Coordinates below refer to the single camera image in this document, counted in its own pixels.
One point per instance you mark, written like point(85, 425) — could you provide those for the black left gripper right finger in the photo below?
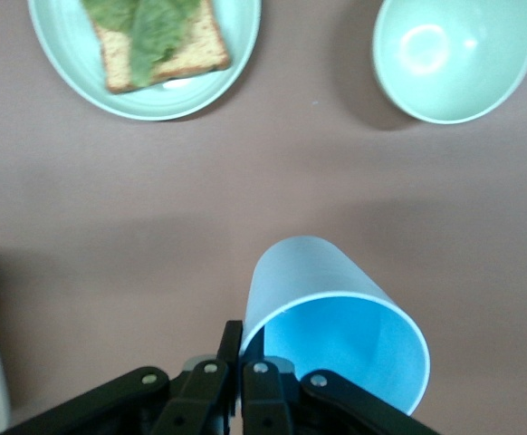
point(290, 403)

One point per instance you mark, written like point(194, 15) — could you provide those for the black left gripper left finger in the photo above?
point(186, 399)

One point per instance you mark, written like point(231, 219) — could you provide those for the blue plastic cup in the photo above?
point(318, 276)

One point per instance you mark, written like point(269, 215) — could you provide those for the brown table mat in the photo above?
point(200, 181)

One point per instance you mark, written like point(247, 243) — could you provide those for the toast slice under lettuce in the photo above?
point(200, 54)

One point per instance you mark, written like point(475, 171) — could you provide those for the pale green plate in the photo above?
point(64, 68)

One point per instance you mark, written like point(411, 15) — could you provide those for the green lettuce leaf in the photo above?
point(155, 41)

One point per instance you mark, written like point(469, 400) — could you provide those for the pale green bowl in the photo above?
point(453, 59)

